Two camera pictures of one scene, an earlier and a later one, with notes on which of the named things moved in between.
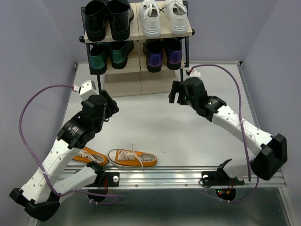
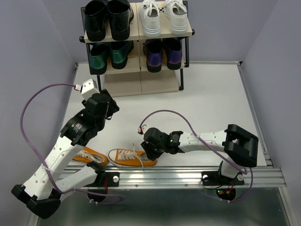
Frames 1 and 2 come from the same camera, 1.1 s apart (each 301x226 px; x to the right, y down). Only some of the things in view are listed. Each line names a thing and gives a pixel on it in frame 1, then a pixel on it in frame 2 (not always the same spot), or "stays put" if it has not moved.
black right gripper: x=177 y=86 → x=152 y=154
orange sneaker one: x=126 y=158 stays put
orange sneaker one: x=87 y=155 stays put
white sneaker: x=177 y=12 stays put
